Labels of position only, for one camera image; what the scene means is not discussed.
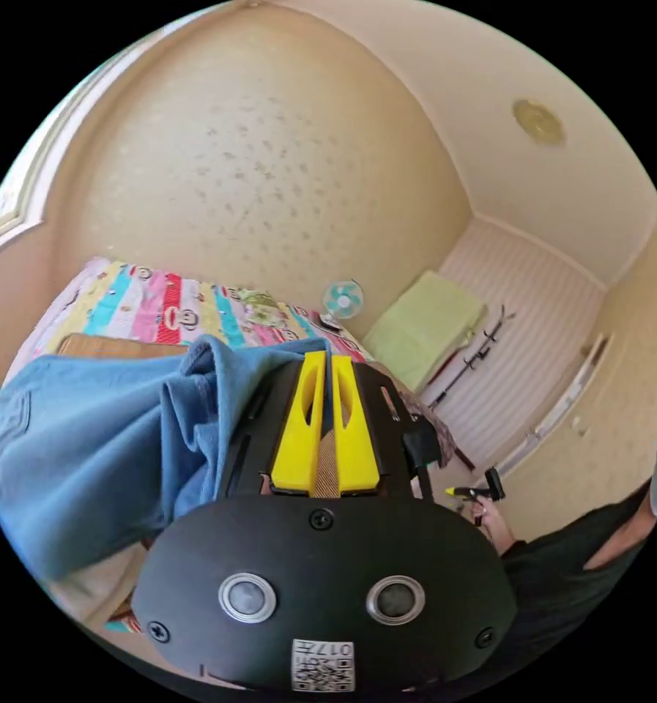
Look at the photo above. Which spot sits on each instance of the bed with colourful printed sheet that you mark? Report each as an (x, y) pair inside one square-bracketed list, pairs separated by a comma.
[(141, 307)]

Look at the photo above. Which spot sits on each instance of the blue jeans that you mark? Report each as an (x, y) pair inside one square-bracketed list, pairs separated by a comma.
[(92, 439)]

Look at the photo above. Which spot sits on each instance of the person's right hand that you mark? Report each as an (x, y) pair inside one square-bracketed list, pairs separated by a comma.
[(495, 530)]

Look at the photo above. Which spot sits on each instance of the round ceiling lamp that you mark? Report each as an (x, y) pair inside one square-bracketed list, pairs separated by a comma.
[(538, 121)]

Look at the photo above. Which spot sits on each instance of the black coat stand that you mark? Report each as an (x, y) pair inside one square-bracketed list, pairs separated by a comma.
[(471, 357)]

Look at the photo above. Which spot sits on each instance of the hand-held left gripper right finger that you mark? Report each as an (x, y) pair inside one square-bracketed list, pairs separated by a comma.
[(356, 450)]

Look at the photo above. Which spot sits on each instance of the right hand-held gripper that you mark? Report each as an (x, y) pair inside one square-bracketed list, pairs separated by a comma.
[(472, 493)]

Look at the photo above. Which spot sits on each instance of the window with white frame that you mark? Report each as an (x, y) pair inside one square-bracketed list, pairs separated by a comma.
[(15, 187)]

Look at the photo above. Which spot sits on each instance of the small turquoise fan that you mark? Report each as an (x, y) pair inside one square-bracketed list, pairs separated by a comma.
[(342, 300)]

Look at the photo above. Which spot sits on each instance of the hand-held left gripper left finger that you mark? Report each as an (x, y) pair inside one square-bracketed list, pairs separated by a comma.
[(297, 439)]

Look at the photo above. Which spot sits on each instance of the light green cloth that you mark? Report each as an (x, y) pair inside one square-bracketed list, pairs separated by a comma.
[(424, 327)]

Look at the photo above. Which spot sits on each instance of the person's body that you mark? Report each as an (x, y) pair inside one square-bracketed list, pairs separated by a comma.
[(597, 576)]

